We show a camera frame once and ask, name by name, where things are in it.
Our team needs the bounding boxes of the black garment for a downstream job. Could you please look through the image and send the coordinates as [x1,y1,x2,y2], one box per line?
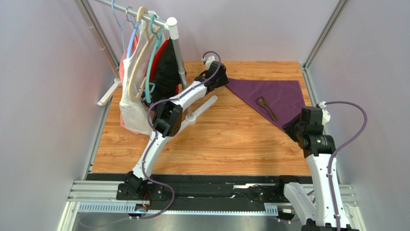
[150,39,187,103]

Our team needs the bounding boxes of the aluminium frame rail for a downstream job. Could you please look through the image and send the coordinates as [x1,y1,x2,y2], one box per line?
[67,180,358,206]

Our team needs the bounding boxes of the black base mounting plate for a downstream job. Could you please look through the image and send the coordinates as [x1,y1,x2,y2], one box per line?
[86,173,312,211]

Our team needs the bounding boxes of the white grey clothes rack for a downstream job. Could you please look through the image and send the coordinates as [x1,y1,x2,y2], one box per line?
[92,0,218,133]

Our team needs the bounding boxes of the white tank top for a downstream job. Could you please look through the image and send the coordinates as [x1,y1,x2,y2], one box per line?
[119,38,161,136]

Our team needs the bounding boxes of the red garment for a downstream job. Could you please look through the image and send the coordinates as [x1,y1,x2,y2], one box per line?
[150,40,179,97]

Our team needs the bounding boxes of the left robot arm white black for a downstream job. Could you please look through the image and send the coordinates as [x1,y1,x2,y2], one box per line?
[116,61,229,200]

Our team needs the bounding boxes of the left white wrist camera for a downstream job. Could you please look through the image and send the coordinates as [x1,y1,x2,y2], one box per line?
[202,55,216,70]

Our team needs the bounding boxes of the pink garment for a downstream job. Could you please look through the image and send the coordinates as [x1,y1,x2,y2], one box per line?
[119,35,139,129]

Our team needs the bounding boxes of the slotted cable duct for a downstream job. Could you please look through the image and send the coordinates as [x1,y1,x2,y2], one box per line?
[77,202,279,217]

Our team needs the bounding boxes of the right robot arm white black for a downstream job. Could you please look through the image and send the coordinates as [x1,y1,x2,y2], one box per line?
[280,106,354,231]

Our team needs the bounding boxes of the teal plastic hanger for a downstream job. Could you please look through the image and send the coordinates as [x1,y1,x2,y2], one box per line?
[145,14,164,105]

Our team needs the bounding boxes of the light blue wire hanger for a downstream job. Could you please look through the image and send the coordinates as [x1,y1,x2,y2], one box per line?
[111,0,126,53]

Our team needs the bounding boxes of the blue plastic hanger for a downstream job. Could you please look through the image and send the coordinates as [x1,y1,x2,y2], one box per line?
[126,22,140,59]

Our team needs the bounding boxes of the purple cloth napkin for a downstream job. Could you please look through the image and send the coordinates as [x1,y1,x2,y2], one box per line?
[226,78,306,129]

